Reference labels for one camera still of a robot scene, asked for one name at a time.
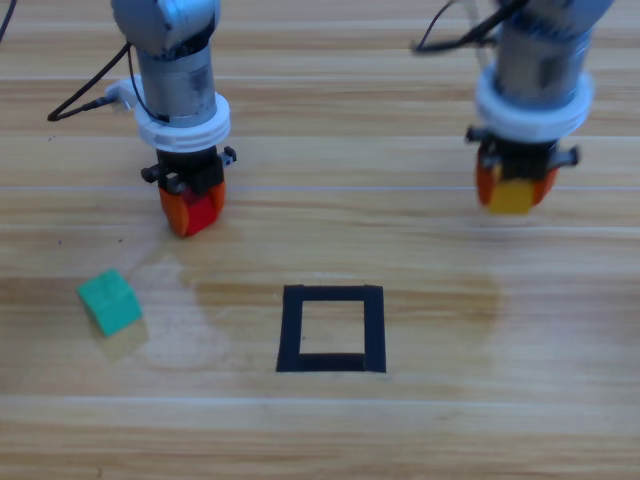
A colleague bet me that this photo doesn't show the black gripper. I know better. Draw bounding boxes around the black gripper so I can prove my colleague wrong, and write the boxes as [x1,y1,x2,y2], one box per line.
[141,145,237,237]
[464,127,581,207]

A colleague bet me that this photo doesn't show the red wooden cube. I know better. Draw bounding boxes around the red wooden cube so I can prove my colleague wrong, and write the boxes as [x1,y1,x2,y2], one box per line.
[183,192,219,237]

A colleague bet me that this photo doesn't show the yellow wooden cube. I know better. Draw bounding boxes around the yellow wooden cube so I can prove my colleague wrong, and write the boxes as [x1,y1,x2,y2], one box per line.
[488,178,534,216]

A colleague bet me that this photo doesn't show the green wooden cube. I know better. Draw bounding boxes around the green wooden cube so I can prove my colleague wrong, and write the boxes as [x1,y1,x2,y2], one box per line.
[76,268,144,337]

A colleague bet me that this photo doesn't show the black tape square outline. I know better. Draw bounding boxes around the black tape square outline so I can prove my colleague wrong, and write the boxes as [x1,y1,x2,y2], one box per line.
[275,284,387,375]

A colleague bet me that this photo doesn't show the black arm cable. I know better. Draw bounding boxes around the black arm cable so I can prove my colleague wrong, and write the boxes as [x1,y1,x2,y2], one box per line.
[410,0,529,55]
[47,42,151,124]

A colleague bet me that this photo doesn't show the thin black cable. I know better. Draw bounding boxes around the thin black cable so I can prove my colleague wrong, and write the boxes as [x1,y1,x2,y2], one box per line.
[0,0,19,44]

